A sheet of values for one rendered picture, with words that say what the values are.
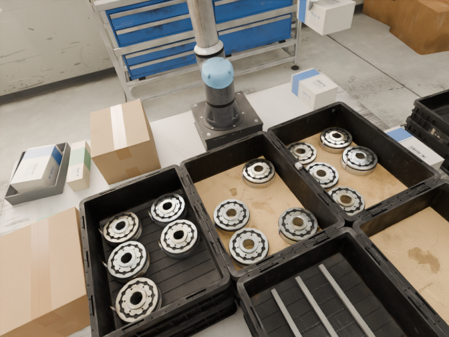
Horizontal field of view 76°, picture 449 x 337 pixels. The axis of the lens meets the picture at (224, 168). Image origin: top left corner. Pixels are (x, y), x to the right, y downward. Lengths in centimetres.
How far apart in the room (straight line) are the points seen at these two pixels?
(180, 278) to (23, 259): 44
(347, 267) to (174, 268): 44
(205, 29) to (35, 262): 91
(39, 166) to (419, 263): 131
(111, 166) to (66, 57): 252
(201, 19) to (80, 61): 258
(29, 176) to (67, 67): 242
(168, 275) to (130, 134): 59
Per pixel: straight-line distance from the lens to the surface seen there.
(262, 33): 287
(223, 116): 115
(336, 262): 80
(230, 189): 91
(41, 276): 92
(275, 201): 87
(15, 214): 138
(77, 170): 129
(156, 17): 256
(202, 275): 78
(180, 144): 130
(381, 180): 99
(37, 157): 140
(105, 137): 120
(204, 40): 116
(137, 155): 115
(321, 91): 139
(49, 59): 363
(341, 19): 127
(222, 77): 107
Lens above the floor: 154
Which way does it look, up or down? 47 degrees down
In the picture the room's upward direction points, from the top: 9 degrees counter-clockwise
